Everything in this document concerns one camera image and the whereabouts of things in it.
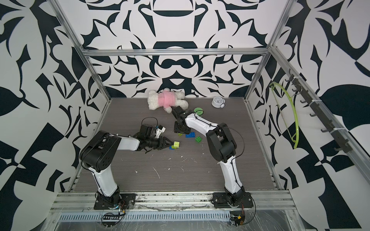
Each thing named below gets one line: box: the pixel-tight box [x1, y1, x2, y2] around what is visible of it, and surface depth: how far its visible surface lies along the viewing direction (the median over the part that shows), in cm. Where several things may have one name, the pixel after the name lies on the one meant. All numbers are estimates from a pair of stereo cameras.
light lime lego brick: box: [173, 141, 180, 148], surface depth 91 cm
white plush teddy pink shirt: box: [147, 87, 189, 114], surface depth 110 cm
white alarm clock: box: [211, 96, 226, 109], surface depth 117 cm
